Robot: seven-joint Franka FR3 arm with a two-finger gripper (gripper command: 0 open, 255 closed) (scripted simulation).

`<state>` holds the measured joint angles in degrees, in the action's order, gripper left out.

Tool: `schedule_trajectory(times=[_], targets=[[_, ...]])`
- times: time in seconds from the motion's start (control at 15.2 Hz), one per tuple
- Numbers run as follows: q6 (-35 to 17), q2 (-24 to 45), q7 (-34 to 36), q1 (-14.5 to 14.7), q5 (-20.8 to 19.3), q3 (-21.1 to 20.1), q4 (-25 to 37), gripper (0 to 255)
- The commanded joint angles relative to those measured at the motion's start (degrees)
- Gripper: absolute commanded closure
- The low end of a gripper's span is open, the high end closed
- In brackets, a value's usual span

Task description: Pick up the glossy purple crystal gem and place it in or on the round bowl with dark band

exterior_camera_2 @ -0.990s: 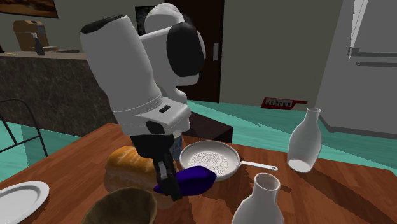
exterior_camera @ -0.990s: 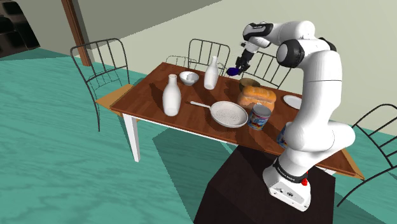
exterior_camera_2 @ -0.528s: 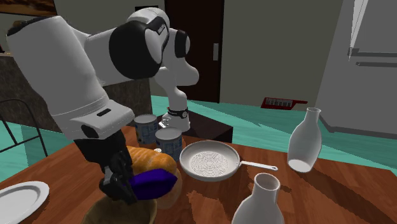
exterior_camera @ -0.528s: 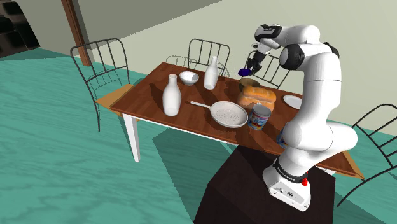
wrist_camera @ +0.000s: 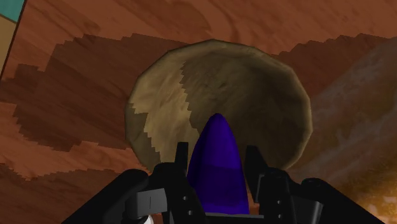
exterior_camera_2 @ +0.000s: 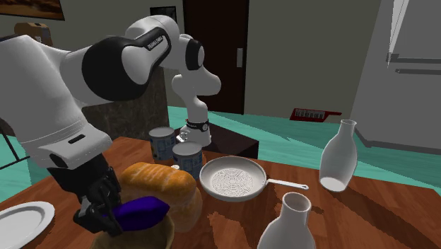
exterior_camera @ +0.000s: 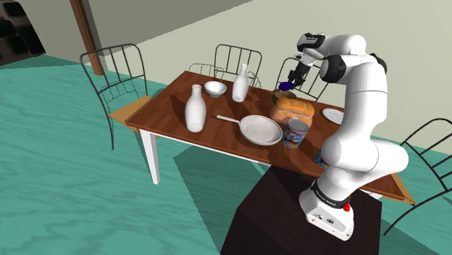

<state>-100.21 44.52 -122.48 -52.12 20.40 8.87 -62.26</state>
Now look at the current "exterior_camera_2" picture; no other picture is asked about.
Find purple eggplant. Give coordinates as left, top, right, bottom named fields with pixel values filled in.
left=110, top=196, right=171, bottom=232

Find dark stone cabinet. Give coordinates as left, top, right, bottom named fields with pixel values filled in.
left=80, top=66, right=170, bottom=141

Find white perforated pan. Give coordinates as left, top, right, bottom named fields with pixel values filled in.
left=199, top=156, right=310, bottom=203

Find dark robot stand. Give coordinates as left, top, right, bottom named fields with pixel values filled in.
left=173, top=122, right=259, bottom=160

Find grey refrigerator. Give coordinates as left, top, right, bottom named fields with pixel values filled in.
left=349, top=0, right=441, bottom=155

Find golden bread loaf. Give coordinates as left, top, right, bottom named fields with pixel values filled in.
left=118, top=161, right=204, bottom=234

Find white plate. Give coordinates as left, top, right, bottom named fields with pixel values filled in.
left=0, top=201, right=56, bottom=249

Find red keytar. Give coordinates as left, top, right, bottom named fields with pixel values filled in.
left=288, top=107, right=343, bottom=123

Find blue and white can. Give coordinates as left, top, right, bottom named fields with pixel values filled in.
left=172, top=141, right=204, bottom=181
left=148, top=126, right=177, bottom=163

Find brown box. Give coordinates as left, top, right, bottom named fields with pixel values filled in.
left=13, top=21, right=54, bottom=47

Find wooden table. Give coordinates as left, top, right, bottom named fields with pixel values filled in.
left=0, top=136, right=441, bottom=249

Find large framed wall picture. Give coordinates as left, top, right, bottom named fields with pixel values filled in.
left=0, top=0, right=66, bottom=21

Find white narrow-neck vase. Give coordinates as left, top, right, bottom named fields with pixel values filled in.
left=319, top=118, right=358, bottom=193

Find dark brown door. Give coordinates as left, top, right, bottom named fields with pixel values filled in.
left=182, top=0, right=250, bottom=115

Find white wide-neck vase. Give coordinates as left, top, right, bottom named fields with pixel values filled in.
left=256, top=191, right=317, bottom=249

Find small dark wall picture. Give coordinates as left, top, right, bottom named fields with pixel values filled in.
left=149, top=6, right=178, bottom=24

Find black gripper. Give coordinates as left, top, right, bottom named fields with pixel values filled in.
left=47, top=153, right=124, bottom=238

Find brown bowl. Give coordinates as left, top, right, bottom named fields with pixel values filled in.
left=88, top=214, right=175, bottom=249

